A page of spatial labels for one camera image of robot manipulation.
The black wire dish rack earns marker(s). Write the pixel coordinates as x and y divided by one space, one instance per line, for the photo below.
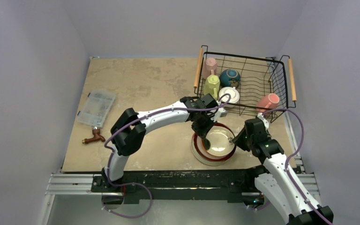
257 78

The white handled cup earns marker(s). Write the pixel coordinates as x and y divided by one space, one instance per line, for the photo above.
229 94

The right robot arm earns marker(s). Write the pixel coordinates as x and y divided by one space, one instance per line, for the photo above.
278 181

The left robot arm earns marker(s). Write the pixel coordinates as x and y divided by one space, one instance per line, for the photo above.
128 133

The clear plastic organizer box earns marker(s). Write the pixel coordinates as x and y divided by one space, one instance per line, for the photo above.
96 108

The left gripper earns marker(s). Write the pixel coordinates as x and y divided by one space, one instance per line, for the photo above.
204 132

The red rimmed plate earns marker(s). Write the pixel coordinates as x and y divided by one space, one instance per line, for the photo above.
220 124

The light pink faceted mug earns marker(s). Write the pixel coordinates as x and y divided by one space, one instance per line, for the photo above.
209 67

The dark blue bowl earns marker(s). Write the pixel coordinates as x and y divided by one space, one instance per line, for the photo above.
230 78

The large white bottom plate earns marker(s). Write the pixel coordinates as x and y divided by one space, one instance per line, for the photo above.
204 157

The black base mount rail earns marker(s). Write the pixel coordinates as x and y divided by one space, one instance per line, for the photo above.
231 185

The salmon pink mug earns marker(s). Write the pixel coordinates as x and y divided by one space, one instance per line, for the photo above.
268 102

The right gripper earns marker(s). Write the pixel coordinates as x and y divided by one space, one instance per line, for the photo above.
240 141

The brown faucet tap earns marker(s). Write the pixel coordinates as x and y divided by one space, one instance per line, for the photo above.
96 132

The cream painted plate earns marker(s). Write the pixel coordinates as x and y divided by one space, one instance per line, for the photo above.
220 138

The green faceted mug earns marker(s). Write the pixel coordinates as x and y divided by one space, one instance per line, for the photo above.
212 86

